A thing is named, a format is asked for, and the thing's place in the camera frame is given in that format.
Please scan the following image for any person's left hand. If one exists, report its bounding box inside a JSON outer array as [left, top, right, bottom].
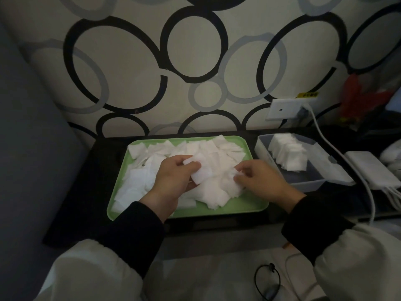
[[139, 154, 202, 223]]

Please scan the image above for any person's right hand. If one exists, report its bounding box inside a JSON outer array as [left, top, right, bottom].
[[234, 159, 306, 214]]

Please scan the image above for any green plastic tray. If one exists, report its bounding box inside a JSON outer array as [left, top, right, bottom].
[[106, 135, 270, 222]]

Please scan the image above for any pile of white cotton pads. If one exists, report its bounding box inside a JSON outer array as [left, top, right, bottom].
[[111, 134, 246, 214]]

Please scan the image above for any stack of cotton pads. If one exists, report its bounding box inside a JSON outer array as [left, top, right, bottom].
[[183, 153, 214, 185]]

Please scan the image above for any clear plastic box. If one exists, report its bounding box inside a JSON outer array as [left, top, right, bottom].
[[254, 133, 326, 193]]

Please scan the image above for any person's left forearm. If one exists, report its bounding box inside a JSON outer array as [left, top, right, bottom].
[[33, 202, 165, 301]]

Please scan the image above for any person's right forearm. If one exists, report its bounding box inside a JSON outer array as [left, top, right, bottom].
[[281, 196, 401, 301]]

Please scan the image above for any white power bank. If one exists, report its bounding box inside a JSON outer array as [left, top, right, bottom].
[[344, 151, 401, 190]]

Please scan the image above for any red decoration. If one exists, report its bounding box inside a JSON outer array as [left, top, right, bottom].
[[340, 74, 392, 122]]

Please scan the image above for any white neck fan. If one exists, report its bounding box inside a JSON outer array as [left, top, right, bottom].
[[379, 139, 401, 179]]

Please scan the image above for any grey upholstered sofa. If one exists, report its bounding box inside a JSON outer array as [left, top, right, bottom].
[[0, 21, 88, 301]]

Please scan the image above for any blue curtain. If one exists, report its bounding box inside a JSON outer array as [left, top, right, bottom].
[[385, 89, 401, 113]]

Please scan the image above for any white wall socket plate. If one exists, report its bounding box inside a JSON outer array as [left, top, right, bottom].
[[266, 98, 314, 121]]

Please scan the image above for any thin white cable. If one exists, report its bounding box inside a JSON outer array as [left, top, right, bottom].
[[284, 252, 314, 298]]

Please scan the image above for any black hair tie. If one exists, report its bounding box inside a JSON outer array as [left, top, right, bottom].
[[254, 263, 281, 301]]

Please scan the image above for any white charger cable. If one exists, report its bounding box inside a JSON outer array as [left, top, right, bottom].
[[300, 105, 376, 224]]

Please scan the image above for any white looped cable bundle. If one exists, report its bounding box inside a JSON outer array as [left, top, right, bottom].
[[382, 186, 401, 210]]

